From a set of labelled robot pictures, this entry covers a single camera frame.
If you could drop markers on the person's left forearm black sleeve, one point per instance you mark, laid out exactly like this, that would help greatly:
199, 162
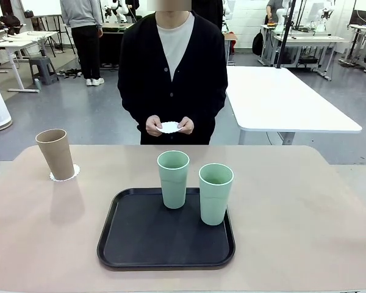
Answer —
207, 117

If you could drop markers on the person in black clothes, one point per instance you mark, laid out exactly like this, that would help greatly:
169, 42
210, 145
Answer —
210, 12

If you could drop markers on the black stand pole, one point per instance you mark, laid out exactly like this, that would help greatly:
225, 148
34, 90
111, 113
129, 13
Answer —
285, 36

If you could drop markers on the person's right hand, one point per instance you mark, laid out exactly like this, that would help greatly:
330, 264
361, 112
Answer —
152, 125

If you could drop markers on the light green plastic cup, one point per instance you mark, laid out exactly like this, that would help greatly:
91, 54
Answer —
174, 189
215, 204

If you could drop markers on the long white lab desk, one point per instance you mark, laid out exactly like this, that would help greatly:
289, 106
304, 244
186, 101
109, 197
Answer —
311, 39

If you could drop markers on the white height adjustable desk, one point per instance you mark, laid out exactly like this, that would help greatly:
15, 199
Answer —
361, 27

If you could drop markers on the brown plastic cup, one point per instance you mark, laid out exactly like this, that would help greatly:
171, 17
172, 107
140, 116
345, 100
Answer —
56, 155

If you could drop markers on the person in black cardigan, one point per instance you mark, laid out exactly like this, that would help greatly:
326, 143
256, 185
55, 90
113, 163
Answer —
140, 76

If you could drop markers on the white desk with white legs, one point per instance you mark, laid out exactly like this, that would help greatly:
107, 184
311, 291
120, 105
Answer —
15, 42

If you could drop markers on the person in grey hoodie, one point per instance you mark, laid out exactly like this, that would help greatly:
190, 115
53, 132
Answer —
79, 15

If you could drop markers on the black computer monitor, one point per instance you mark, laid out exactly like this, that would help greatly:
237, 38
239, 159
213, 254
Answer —
361, 16

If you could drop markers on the black lab table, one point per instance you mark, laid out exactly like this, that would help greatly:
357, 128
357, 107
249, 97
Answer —
109, 42

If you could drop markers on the whiteboard on stand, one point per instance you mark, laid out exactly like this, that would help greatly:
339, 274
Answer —
42, 7

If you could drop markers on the small green bottle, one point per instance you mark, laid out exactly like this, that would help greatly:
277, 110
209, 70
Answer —
37, 85

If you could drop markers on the person in grey t-shirt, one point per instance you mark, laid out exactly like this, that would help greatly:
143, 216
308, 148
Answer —
274, 6

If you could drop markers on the black backpack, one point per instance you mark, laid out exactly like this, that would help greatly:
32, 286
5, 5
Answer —
257, 44

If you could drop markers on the black bag on desk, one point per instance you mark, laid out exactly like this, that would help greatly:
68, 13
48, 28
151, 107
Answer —
9, 21

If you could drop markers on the person's left hand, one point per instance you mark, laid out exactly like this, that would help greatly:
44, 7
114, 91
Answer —
187, 125

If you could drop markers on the black plastic serving tray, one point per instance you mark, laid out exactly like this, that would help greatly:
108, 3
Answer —
158, 241

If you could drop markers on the small wood top desk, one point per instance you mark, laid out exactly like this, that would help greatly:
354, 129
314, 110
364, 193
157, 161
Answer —
230, 36

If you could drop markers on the person's right forearm black sleeve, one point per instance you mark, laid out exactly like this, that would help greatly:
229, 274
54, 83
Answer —
134, 114

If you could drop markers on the white scalloped paper coaster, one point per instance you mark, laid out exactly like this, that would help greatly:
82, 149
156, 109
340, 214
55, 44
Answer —
77, 171
169, 127

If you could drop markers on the grey plastic step stool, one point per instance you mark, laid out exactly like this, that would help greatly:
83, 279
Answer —
42, 65

